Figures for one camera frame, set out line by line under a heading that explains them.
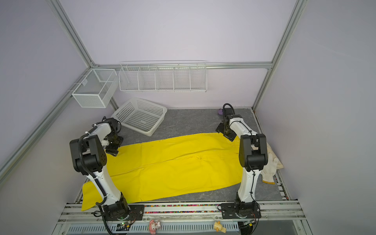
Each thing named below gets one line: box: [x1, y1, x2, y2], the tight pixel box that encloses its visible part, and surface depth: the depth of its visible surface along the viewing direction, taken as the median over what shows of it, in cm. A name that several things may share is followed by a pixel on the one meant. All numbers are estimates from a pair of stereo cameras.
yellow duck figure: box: [213, 220, 227, 234], surface depth 69 cm
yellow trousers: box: [82, 132, 243, 211], surface depth 90 cm
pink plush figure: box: [148, 219, 162, 235], surface depth 69 cm
